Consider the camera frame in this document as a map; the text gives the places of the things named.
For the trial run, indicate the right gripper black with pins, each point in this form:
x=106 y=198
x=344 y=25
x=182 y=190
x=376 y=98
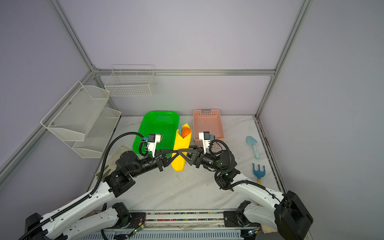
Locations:
x=199 y=158

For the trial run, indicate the white wire basket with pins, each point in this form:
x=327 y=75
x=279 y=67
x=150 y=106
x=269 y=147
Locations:
x=131 y=81

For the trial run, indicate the blue yellow garden rake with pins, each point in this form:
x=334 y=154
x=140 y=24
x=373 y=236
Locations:
x=259 y=171

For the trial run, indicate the white mesh two-tier shelf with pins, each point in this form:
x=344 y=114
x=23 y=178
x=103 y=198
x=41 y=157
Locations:
x=83 y=121

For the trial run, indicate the pink plastic basket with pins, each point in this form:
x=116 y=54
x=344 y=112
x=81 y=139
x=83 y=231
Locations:
x=207 y=121

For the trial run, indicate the yellow paper napkin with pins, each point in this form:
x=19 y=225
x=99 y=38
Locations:
x=181 y=143

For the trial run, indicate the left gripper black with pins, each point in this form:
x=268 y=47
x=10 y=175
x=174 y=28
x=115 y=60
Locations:
x=163 y=161

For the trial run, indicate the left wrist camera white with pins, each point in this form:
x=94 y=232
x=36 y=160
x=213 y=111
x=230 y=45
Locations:
x=153 y=140

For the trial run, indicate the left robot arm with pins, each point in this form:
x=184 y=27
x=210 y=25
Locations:
x=69 y=222

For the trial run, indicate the green plastic basket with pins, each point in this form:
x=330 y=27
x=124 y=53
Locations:
x=161 y=123

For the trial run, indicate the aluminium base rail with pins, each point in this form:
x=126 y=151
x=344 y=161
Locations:
x=188 y=220

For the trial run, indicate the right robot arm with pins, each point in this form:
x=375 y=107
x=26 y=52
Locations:
x=283 y=212

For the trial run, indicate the light blue garden trowel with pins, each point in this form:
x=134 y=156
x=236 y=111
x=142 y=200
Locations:
x=253 y=142

